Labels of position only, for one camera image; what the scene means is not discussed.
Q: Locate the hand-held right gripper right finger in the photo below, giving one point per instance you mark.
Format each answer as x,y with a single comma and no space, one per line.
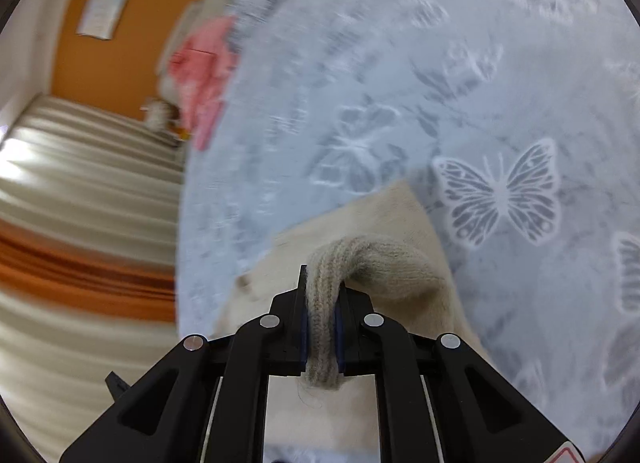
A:
339,338

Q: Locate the pink cloth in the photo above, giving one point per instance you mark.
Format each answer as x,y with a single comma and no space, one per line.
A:
205,73

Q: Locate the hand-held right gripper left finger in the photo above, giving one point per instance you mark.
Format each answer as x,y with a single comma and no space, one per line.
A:
301,338

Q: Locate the small white plush toy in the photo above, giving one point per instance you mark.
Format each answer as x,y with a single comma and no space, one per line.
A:
157,113

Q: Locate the striped beige orange curtain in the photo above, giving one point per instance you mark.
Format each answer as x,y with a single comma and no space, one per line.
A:
85,223

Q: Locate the grey butterfly print blanket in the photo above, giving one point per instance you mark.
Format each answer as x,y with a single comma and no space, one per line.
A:
450,68

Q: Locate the beige knitted sweater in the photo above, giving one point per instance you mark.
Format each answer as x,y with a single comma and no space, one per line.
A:
390,263

